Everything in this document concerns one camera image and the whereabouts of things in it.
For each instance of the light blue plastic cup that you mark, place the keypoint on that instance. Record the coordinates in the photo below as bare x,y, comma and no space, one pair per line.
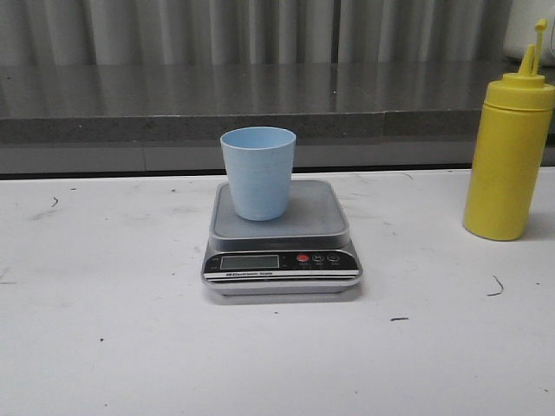
258,164

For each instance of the yellow squeeze bottle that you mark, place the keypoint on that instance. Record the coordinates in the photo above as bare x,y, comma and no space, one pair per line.
514,123

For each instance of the silver digital kitchen scale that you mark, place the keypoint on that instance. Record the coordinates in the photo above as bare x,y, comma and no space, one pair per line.
306,251

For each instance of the grey stone counter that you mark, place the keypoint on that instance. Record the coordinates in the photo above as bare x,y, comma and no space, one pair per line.
163,119

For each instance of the white appliance on counter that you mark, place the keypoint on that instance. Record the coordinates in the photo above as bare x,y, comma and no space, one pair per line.
520,31

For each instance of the white pleated curtain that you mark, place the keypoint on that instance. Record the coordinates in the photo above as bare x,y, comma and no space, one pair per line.
250,32

